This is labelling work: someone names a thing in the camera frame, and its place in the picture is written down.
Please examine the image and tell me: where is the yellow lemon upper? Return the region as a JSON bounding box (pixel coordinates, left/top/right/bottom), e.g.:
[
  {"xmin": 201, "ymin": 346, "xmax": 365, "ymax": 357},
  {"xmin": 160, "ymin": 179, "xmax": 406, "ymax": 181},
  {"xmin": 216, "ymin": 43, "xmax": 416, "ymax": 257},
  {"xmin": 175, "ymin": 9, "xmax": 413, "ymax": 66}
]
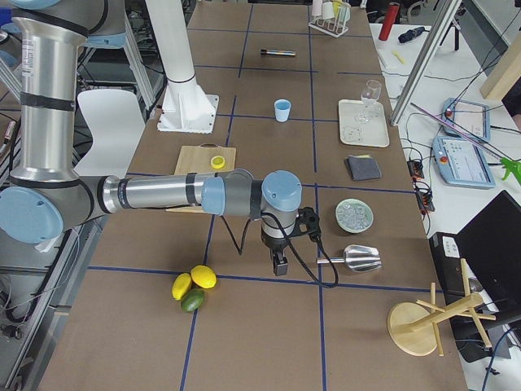
[{"xmin": 190, "ymin": 265, "xmax": 217, "ymax": 289}]

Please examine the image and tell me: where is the bamboo cutting board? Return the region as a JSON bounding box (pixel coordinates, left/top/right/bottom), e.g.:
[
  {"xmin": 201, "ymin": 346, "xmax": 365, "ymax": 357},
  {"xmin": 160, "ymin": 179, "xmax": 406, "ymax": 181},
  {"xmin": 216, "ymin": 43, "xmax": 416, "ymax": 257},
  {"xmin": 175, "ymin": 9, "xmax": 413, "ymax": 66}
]
[{"xmin": 164, "ymin": 145, "xmax": 237, "ymax": 213}]

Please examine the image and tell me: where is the teach pendant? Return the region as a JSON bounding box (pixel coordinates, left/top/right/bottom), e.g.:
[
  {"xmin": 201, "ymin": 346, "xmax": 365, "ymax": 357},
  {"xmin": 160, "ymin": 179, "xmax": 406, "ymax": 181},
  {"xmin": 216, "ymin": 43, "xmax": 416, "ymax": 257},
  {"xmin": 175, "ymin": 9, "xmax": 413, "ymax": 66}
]
[
  {"xmin": 432, "ymin": 136, "xmax": 496, "ymax": 189},
  {"xmin": 441, "ymin": 98, "xmax": 491, "ymax": 141}
]

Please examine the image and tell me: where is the teach pendant near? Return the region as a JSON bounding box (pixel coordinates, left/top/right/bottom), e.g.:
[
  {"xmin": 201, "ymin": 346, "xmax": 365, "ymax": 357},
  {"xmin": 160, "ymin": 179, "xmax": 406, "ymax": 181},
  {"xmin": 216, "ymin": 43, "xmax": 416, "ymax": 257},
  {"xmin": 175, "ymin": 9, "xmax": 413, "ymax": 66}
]
[{"xmin": 432, "ymin": 136, "xmax": 496, "ymax": 189}]

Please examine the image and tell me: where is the black braided camera cable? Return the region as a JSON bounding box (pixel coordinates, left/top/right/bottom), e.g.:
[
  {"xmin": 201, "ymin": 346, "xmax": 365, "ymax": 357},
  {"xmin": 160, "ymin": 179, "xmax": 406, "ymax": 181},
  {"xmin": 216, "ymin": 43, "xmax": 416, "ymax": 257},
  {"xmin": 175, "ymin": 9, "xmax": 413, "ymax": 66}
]
[{"xmin": 219, "ymin": 211, "xmax": 339, "ymax": 288}]

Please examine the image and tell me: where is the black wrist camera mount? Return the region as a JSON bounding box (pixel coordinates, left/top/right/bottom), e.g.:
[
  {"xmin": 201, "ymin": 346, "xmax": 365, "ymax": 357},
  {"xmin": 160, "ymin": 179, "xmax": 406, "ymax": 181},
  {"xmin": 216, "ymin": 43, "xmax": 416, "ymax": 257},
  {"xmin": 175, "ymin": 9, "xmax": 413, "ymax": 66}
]
[{"xmin": 291, "ymin": 207, "xmax": 322, "ymax": 243}]

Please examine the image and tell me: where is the green lime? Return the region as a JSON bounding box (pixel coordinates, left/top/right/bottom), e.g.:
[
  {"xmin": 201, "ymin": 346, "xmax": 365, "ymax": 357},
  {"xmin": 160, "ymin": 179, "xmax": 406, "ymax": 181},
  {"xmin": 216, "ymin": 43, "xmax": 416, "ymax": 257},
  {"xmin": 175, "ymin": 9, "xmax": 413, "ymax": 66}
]
[{"xmin": 181, "ymin": 288, "xmax": 205, "ymax": 313}]

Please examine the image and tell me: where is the cream bear tray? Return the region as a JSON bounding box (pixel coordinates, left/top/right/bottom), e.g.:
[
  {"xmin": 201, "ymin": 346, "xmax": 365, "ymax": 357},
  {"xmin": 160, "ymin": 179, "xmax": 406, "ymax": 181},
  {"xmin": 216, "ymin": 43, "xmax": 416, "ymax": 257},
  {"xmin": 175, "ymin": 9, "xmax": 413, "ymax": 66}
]
[{"xmin": 338, "ymin": 99, "xmax": 390, "ymax": 147}]

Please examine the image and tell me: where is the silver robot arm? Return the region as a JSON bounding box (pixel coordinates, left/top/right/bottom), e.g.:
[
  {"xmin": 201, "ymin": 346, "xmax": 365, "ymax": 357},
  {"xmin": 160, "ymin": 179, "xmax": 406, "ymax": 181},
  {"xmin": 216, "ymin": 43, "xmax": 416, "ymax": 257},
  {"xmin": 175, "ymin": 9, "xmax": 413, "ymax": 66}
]
[{"xmin": 1, "ymin": 1, "xmax": 302, "ymax": 275}]

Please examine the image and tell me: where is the grey folded cloth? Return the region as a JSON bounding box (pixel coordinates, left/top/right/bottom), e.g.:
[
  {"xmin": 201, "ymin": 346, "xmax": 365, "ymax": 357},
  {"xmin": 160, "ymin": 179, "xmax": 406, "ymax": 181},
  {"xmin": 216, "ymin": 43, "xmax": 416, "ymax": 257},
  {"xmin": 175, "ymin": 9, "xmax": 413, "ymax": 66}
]
[{"xmin": 344, "ymin": 155, "xmax": 382, "ymax": 181}]

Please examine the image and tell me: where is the green spray bottle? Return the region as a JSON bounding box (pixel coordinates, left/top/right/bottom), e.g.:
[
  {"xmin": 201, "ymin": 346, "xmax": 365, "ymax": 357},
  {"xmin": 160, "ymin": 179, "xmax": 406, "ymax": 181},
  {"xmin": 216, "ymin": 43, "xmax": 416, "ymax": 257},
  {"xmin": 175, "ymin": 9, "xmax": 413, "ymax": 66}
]
[{"xmin": 500, "ymin": 157, "xmax": 521, "ymax": 183}]

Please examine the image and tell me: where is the green bowl of ice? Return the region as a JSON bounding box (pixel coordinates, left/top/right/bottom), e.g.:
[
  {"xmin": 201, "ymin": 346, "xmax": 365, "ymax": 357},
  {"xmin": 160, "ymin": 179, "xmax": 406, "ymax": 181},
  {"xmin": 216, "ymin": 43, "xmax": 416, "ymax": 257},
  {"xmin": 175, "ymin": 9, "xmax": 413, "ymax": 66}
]
[{"xmin": 335, "ymin": 199, "xmax": 374, "ymax": 234}]

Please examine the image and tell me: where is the red cylinder bottle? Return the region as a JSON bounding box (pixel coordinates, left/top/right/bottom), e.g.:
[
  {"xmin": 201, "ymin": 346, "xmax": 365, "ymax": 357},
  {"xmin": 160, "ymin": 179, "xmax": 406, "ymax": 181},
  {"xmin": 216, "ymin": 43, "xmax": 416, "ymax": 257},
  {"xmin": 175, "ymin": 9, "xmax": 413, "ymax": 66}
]
[{"xmin": 378, "ymin": 2, "xmax": 401, "ymax": 42}]

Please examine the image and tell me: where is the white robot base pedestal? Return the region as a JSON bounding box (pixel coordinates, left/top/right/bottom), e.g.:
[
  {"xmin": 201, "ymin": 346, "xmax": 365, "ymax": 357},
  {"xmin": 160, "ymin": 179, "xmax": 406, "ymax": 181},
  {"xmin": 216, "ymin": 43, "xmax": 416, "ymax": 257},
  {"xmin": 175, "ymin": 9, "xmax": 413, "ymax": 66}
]
[{"xmin": 146, "ymin": 0, "xmax": 219, "ymax": 134}]

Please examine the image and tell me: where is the folded dark umbrella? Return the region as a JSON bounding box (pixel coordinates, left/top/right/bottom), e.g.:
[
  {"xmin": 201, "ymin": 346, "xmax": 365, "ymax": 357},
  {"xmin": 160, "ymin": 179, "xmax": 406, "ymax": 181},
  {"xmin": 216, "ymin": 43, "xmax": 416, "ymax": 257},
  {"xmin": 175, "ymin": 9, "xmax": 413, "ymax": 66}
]
[{"xmin": 398, "ymin": 26, "xmax": 429, "ymax": 44}]

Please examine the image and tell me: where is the clear wine glass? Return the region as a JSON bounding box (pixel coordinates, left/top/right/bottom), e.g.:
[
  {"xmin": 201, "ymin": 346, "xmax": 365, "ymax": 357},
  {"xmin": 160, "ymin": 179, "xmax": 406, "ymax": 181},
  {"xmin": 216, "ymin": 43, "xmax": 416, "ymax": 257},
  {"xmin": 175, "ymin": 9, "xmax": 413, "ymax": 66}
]
[{"xmin": 361, "ymin": 80, "xmax": 382, "ymax": 118}]

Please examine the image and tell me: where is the light blue plastic cup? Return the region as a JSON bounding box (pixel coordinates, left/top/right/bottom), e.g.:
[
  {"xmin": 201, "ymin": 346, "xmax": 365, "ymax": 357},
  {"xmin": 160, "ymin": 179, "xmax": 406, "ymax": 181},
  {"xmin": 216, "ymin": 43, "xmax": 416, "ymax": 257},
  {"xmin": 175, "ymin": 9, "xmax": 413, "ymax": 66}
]
[{"xmin": 274, "ymin": 99, "xmax": 291, "ymax": 123}]

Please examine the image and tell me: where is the white cup rack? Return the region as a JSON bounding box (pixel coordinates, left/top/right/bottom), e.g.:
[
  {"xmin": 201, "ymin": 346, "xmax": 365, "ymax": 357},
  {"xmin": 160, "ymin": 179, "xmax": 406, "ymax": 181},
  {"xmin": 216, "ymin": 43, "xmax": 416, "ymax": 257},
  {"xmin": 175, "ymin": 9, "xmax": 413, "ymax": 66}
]
[{"xmin": 308, "ymin": 0, "xmax": 351, "ymax": 37}]

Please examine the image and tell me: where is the yellow lemon slice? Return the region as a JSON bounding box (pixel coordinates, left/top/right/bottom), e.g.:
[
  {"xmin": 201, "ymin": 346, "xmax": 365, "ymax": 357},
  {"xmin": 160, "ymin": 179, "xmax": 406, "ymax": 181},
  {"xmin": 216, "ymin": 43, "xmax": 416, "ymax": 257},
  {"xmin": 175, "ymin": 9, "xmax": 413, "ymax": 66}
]
[{"xmin": 210, "ymin": 155, "xmax": 226, "ymax": 169}]

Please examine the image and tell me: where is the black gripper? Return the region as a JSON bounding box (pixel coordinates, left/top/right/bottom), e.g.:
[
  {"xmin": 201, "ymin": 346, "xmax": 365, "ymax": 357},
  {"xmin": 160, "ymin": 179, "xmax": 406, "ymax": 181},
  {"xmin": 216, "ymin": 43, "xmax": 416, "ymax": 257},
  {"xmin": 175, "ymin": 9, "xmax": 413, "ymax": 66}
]
[{"xmin": 261, "ymin": 232, "xmax": 289, "ymax": 276}]

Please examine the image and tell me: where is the teach pendant far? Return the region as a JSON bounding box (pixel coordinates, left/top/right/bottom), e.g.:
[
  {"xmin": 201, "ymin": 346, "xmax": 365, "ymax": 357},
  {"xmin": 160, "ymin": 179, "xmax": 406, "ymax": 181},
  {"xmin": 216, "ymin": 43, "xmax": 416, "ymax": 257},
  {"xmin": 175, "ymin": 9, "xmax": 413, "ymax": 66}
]
[{"xmin": 441, "ymin": 98, "xmax": 491, "ymax": 141}]

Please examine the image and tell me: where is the steel ice scoop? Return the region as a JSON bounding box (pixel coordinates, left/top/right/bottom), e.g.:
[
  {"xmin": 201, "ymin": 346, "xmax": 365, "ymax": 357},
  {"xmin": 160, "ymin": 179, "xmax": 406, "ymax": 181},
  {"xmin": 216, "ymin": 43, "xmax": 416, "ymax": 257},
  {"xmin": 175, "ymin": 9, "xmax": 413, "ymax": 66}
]
[{"xmin": 317, "ymin": 244, "xmax": 383, "ymax": 273}]

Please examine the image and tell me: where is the wooden cup tree stand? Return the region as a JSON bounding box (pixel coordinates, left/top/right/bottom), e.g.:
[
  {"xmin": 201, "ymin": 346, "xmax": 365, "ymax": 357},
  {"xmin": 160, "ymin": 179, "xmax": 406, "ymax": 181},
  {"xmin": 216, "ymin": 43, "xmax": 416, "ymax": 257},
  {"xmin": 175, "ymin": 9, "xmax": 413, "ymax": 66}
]
[{"xmin": 387, "ymin": 258, "xmax": 496, "ymax": 357}]

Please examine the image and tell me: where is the aluminium frame post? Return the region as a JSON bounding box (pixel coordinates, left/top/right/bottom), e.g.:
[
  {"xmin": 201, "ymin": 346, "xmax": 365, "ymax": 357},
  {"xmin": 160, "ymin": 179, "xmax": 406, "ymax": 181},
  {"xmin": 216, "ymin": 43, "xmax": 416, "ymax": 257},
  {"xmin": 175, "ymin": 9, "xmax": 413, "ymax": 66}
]
[{"xmin": 389, "ymin": 0, "xmax": 462, "ymax": 126}]

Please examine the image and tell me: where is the steel muddler black tip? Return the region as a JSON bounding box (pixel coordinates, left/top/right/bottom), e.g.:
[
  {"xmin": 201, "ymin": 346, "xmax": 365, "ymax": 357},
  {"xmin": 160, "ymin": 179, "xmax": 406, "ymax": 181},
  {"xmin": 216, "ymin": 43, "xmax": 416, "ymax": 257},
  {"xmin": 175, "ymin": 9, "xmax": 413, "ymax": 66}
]
[{"xmin": 260, "ymin": 49, "xmax": 296, "ymax": 57}]

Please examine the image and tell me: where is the yellow lemon left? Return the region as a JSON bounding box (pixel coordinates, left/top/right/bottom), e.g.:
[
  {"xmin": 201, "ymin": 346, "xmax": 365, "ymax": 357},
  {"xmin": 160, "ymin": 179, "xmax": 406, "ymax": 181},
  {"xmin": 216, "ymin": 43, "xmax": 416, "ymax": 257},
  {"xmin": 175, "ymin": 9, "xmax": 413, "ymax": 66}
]
[{"xmin": 171, "ymin": 273, "xmax": 192, "ymax": 301}]

